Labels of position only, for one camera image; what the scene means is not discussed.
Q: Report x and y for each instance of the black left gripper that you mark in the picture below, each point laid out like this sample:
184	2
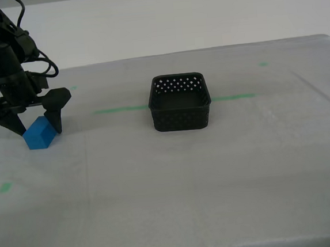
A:
17	90

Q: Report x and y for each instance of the black perforated plastic basket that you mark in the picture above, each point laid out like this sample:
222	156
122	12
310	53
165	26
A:
179	119

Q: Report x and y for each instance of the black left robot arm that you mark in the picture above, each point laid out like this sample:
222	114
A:
0	62

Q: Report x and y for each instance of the small green tape mark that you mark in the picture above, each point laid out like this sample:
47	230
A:
73	87
6	187

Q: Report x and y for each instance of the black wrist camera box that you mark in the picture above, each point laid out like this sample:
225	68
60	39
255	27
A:
40	82

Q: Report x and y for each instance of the blue rectangular block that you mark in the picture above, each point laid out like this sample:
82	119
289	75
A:
37	137

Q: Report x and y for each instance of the white plastic table cover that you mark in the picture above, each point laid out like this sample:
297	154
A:
170	186

